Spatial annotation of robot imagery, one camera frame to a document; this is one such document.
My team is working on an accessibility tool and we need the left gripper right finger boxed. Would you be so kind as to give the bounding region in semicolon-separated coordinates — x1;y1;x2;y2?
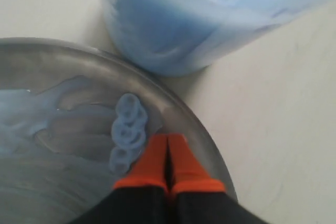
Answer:
167;134;265;224

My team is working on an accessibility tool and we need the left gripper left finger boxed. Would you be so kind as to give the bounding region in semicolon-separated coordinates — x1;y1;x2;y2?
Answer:
71;134;168;224

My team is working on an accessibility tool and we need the blue pump lotion bottle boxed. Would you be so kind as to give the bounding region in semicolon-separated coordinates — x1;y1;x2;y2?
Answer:
101;0;328;76

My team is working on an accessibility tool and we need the blue soap smear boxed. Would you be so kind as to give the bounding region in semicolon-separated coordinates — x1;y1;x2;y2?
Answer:
1;76;163;176

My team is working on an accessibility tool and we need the round stainless steel plate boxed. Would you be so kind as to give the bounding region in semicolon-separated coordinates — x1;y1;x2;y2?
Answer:
1;38;237;223

